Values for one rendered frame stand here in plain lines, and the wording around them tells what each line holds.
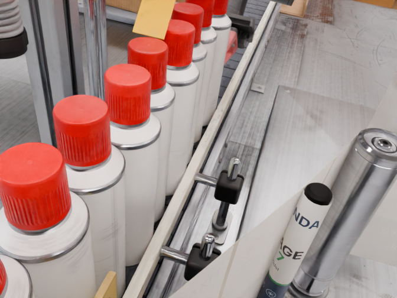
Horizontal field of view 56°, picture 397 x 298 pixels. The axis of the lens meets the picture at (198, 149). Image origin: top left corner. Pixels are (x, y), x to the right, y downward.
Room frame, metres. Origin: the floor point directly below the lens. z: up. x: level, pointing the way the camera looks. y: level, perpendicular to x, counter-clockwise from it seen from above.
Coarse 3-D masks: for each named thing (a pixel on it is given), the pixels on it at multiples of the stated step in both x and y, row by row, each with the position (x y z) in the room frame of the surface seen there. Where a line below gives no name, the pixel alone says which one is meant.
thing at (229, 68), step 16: (256, 0) 1.14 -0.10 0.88; (256, 16) 1.00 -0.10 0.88; (240, 48) 0.78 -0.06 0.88; (256, 48) 0.87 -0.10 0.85; (224, 64) 0.69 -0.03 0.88; (224, 80) 0.62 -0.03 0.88; (240, 80) 0.63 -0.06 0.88; (192, 192) 0.33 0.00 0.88; (176, 224) 0.27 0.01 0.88; (128, 272) 0.20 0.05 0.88
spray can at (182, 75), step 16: (176, 32) 0.32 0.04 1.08; (192, 32) 0.32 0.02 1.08; (176, 48) 0.32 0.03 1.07; (192, 48) 0.33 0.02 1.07; (176, 64) 0.32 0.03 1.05; (192, 64) 0.33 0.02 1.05; (176, 80) 0.31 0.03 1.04; (192, 80) 0.32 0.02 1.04; (176, 96) 0.31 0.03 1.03; (192, 96) 0.32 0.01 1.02; (176, 112) 0.31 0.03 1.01; (192, 112) 0.32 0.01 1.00; (176, 128) 0.31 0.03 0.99; (176, 144) 0.31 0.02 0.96; (176, 160) 0.31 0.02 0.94; (176, 176) 0.31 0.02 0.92
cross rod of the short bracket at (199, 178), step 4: (196, 176) 0.32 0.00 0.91; (200, 176) 0.32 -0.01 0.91; (204, 176) 0.32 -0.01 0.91; (208, 176) 0.33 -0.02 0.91; (196, 180) 0.32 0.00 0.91; (200, 180) 0.32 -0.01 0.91; (204, 180) 0.32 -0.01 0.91; (208, 180) 0.32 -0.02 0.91; (212, 180) 0.32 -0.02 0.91; (216, 180) 0.32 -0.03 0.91; (204, 184) 0.32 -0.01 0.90; (208, 184) 0.32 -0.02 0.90; (212, 184) 0.32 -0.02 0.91
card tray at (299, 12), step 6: (294, 0) 1.36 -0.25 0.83; (300, 0) 1.37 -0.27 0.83; (306, 0) 1.35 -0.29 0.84; (282, 6) 1.27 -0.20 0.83; (288, 6) 1.28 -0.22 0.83; (294, 6) 1.29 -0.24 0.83; (300, 6) 1.30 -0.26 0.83; (306, 6) 1.20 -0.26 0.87; (282, 12) 1.21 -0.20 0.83; (288, 12) 1.22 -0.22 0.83; (294, 12) 1.23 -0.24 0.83; (300, 12) 1.24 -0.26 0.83
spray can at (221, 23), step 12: (216, 0) 0.47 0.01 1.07; (228, 0) 0.48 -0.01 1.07; (216, 12) 0.47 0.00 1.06; (216, 24) 0.46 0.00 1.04; (228, 24) 0.47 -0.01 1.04; (228, 36) 0.48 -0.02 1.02; (216, 48) 0.46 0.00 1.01; (216, 60) 0.46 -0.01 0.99; (216, 72) 0.47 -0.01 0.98; (216, 84) 0.47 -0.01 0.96; (216, 96) 0.47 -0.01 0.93; (204, 120) 0.46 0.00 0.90
